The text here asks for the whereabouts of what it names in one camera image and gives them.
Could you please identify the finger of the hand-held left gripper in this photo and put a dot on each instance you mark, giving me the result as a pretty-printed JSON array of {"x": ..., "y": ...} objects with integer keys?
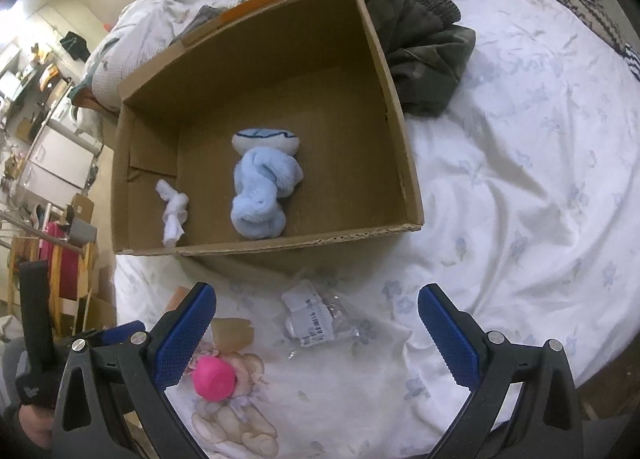
[{"x": 122, "y": 331}]

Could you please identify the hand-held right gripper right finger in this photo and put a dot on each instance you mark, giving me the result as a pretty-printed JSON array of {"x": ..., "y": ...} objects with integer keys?
[{"x": 449, "y": 339}]

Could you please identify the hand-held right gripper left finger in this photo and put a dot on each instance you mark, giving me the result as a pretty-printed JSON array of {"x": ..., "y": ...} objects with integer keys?
[{"x": 184, "y": 336}]

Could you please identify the pink ball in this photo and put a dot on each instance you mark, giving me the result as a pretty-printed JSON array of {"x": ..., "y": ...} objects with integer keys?
[{"x": 214, "y": 378}]

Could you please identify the brown cardboard box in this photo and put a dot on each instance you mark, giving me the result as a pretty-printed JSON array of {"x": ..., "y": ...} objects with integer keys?
[{"x": 300, "y": 89}]

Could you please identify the person's left hand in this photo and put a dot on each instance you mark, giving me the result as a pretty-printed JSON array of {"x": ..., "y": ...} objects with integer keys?
[{"x": 31, "y": 396}]

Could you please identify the wooden rack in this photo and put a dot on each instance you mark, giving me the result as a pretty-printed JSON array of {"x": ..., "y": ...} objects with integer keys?
[{"x": 70, "y": 279}]

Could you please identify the brown paper scrap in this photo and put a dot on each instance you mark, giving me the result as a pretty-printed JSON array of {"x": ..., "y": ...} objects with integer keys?
[{"x": 234, "y": 334}]

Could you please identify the pink bag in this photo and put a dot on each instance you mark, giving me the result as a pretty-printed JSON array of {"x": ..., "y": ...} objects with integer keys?
[{"x": 62, "y": 259}]

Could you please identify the white knotted cloth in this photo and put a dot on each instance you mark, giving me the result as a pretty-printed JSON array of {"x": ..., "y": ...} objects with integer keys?
[{"x": 172, "y": 211}]

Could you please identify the clear plastic packet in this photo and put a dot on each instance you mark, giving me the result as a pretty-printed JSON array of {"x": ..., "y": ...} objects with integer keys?
[{"x": 320, "y": 316}]

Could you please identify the white bear print cloth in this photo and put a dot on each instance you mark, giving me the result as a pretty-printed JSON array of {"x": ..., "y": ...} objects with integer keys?
[{"x": 320, "y": 394}]

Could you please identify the white cabinet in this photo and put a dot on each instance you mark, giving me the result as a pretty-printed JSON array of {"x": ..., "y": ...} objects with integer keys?
[{"x": 55, "y": 159}]

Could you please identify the white floral bed sheet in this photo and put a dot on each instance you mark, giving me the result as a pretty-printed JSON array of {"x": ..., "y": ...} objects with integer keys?
[{"x": 500, "y": 189}]

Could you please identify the light blue rolled socks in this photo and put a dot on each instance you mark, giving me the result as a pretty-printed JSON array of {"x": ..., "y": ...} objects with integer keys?
[{"x": 262, "y": 189}]

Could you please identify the black hanging cloth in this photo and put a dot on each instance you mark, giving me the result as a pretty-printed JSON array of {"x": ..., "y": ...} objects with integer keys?
[{"x": 75, "y": 45}]

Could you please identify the dark green garment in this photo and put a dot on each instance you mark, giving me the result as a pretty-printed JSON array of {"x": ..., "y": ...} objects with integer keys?
[{"x": 420, "y": 54}]

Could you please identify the white quilted blanket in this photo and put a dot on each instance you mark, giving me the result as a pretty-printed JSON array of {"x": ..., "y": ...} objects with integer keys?
[{"x": 145, "y": 14}]

